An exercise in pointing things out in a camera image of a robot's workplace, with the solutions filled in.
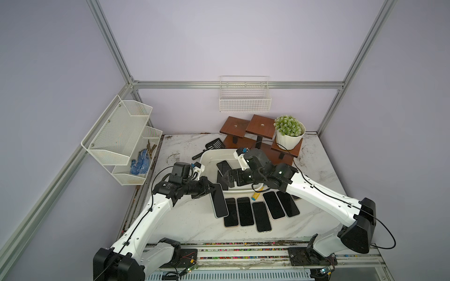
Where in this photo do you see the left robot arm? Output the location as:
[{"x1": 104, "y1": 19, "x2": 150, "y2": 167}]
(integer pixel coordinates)
[{"x1": 93, "y1": 162, "x2": 226, "y2": 281}]

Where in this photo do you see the white mesh two-tier shelf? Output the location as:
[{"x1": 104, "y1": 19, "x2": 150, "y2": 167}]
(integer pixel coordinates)
[{"x1": 81, "y1": 96, "x2": 162, "y2": 186}]

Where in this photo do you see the white pot green plant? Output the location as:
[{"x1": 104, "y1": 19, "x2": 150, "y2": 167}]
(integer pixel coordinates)
[{"x1": 274, "y1": 115, "x2": 306, "y2": 151}]

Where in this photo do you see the cream case phone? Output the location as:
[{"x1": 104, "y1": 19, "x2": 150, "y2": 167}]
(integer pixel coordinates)
[{"x1": 216, "y1": 160, "x2": 234, "y2": 191}]

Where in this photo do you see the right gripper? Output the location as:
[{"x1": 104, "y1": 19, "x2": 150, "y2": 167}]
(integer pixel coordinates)
[{"x1": 223, "y1": 167, "x2": 267, "y2": 187}]

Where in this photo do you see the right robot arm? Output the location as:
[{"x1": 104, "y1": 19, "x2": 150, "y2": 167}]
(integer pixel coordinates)
[{"x1": 229, "y1": 148, "x2": 376, "y2": 258}]

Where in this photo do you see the white wire wall basket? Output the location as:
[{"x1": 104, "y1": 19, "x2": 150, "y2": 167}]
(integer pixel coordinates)
[{"x1": 219, "y1": 76, "x2": 272, "y2": 113}]

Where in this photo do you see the light blue case phone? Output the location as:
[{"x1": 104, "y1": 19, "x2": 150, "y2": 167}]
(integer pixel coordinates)
[{"x1": 252, "y1": 201, "x2": 272, "y2": 233}]

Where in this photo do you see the white plastic storage box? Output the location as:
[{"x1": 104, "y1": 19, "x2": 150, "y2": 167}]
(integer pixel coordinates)
[{"x1": 199, "y1": 148, "x2": 266, "y2": 194}]

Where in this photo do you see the pink case phone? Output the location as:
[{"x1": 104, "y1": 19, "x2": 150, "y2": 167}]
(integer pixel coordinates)
[{"x1": 237, "y1": 197, "x2": 254, "y2": 227}]

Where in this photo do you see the white case phone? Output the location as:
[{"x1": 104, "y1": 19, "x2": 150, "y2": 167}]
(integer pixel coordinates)
[
  {"x1": 276, "y1": 191, "x2": 300, "y2": 217},
  {"x1": 210, "y1": 183, "x2": 229, "y2": 218}
]

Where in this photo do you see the blue yellow garden rake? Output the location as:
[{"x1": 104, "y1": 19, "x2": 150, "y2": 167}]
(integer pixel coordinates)
[{"x1": 251, "y1": 190, "x2": 263, "y2": 201}]

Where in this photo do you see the black plastic scoop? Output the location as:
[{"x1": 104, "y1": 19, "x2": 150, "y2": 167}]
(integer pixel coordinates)
[{"x1": 192, "y1": 138, "x2": 226, "y2": 160}]

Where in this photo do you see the brown wooden tiered stand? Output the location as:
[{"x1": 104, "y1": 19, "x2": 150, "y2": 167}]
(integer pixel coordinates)
[{"x1": 220, "y1": 115, "x2": 303, "y2": 165}]

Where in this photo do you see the blue cloth in shelf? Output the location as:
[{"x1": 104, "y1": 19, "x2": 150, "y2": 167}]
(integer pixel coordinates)
[{"x1": 130, "y1": 149, "x2": 151, "y2": 175}]

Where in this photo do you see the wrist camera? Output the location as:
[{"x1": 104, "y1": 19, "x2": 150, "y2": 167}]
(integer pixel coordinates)
[
  {"x1": 169, "y1": 162, "x2": 205, "y2": 185},
  {"x1": 233, "y1": 148, "x2": 270, "y2": 170}
]

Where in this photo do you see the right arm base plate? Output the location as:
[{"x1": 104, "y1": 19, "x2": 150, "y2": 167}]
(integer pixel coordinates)
[{"x1": 288, "y1": 247, "x2": 337, "y2": 266}]

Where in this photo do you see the clear case phone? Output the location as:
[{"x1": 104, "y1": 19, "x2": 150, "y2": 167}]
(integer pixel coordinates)
[{"x1": 223, "y1": 198, "x2": 239, "y2": 228}]

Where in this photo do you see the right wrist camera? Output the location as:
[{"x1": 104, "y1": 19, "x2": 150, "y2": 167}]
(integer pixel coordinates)
[{"x1": 233, "y1": 148, "x2": 270, "y2": 170}]

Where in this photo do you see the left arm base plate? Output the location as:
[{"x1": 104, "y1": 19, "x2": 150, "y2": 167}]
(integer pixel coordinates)
[{"x1": 159, "y1": 248, "x2": 198, "y2": 269}]

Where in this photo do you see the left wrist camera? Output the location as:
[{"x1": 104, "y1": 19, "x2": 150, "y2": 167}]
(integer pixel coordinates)
[{"x1": 169, "y1": 162, "x2": 205, "y2": 185}]

